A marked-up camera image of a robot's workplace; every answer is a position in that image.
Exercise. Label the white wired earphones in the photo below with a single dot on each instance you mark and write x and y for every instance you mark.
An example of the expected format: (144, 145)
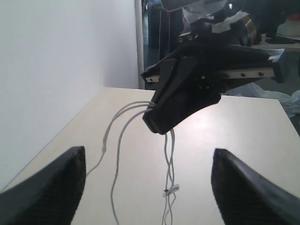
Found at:
(170, 186)

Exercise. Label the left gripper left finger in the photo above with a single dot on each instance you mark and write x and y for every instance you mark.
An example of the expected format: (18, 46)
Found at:
(50, 196)

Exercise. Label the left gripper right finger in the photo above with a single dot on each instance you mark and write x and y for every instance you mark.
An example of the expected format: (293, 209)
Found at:
(245, 197)

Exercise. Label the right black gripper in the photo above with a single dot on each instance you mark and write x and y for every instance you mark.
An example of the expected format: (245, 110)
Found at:
(204, 64)

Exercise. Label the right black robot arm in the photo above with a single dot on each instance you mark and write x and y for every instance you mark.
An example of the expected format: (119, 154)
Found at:
(255, 15)

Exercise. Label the white plastic bag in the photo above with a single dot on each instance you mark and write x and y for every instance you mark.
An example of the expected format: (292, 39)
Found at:
(290, 103)

